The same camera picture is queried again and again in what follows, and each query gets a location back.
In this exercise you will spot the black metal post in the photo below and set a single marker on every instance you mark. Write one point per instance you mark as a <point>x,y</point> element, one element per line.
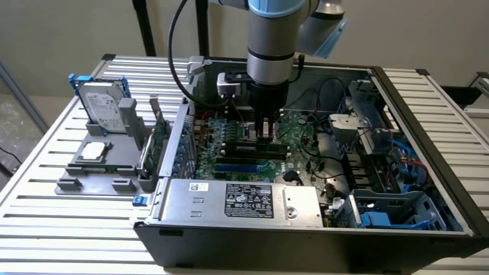
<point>203,25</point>
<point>144,25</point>

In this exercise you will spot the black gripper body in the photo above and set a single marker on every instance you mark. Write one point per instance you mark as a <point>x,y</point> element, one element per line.
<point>268,96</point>

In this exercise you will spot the grey case corner bracket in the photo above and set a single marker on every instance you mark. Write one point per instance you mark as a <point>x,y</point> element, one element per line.
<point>196,64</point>

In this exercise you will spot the green motherboard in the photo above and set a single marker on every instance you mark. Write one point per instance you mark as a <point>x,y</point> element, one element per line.
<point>297,134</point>

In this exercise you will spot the green graphics card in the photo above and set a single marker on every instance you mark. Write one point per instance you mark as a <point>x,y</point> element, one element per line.
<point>156,134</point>

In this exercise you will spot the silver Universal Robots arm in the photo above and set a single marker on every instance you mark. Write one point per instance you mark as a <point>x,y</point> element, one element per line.
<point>267,43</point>

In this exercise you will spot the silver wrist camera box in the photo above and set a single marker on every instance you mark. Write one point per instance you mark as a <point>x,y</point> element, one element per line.
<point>225,86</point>

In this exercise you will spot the black expansion slot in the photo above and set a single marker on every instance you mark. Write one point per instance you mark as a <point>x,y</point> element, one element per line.
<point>240,161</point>

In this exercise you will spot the black open PC case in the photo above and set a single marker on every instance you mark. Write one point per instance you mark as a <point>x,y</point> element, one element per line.
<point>267,249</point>

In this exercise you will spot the blue expansion slot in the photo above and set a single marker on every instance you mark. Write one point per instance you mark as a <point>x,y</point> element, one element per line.
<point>235,168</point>

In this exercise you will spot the black RAM stick white label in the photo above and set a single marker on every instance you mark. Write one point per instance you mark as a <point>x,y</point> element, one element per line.
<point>244,147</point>

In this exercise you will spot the grey glass partition frame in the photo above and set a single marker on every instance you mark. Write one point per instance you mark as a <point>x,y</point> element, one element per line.
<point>17,94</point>

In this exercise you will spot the silver power supply unit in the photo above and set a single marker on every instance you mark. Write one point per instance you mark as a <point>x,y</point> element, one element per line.
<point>213,206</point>

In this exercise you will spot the silver CPU socket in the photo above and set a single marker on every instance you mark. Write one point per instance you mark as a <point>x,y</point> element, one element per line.
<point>249,131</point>

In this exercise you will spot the blue grey disk bay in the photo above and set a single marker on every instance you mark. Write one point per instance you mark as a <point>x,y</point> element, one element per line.
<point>381,222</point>

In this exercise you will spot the blue disk carrier frame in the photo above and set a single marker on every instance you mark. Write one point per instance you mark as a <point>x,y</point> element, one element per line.
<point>81,78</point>

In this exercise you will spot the blue case latch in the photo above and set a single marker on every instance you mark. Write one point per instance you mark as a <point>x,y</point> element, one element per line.
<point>140,200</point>

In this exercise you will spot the silver CPU chip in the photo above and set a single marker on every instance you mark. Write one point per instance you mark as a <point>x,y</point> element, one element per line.
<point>93,150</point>

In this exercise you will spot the silver hard disk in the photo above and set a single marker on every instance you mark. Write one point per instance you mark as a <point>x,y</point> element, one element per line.
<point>101,106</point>

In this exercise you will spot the grey metal drive cage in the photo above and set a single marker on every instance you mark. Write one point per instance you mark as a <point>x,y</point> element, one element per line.
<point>367,114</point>

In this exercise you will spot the grey plastic parts rack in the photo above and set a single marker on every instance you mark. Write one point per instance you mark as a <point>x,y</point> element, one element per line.
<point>115,149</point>

